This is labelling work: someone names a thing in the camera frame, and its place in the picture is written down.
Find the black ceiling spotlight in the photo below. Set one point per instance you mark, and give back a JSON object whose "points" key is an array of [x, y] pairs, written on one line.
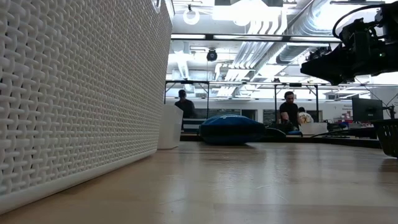
{"points": [[320, 52]]}

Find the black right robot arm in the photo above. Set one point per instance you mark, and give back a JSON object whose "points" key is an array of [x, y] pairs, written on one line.
{"points": [[390, 21]]}

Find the black overhead beam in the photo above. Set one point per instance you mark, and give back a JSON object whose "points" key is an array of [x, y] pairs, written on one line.
{"points": [[248, 37]]}

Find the large white woven bin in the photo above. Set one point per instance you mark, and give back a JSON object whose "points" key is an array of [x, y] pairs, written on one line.
{"points": [[77, 93]]}

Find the black computer monitor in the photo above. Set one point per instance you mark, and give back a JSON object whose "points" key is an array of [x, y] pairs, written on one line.
{"points": [[367, 109]]}

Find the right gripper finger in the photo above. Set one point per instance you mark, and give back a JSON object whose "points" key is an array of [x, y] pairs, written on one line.
{"points": [[329, 68]]}

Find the black dome camera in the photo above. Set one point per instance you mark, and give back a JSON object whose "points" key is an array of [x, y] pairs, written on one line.
{"points": [[212, 55]]}

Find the blue first aid pouch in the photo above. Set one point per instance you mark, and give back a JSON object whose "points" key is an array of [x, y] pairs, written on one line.
{"points": [[230, 127]]}

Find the small white plastic bin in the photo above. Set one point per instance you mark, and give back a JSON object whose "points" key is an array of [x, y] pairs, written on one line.
{"points": [[170, 127]]}

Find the person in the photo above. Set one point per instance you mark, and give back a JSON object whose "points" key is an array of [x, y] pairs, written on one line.
{"points": [[186, 107], [289, 110], [305, 117]]}

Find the white box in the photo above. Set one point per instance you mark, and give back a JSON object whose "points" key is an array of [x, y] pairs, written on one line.
{"points": [[314, 128]]}

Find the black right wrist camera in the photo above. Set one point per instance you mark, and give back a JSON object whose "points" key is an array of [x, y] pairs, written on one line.
{"points": [[357, 35]]}

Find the black mesh basket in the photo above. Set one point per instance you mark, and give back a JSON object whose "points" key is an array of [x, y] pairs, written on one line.
{"points": [[387, 137]]}

